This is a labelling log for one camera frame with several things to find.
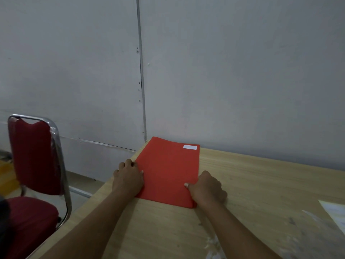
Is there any person's left hand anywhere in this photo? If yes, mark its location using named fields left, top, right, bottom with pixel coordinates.
left=112, top=159, right=145, bottom=199

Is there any person's right hand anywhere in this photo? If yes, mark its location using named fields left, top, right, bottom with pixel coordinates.
left=184, top=171, right=228, bottom=210

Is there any red paper folder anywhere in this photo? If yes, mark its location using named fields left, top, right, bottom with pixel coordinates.
left=134, top=137, right=200, bottom=209

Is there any person's right forearm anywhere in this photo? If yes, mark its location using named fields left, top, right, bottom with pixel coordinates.
left=195, top=201, right=283, bottom=259

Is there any person's left forearm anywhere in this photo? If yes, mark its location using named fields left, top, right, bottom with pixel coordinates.
left=39, top=186, right=138, bottom=259

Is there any clear plastic sheet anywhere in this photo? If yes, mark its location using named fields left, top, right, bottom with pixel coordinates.
left=203, top=210, right=345, bottom=259

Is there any white paper sheet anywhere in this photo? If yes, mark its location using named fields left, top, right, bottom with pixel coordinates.
left=318, top=200, right=345, bottom=235

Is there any red chair with chrome frame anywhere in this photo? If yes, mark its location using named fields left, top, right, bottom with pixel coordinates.
left=0, top=114, right=73, bottom=259

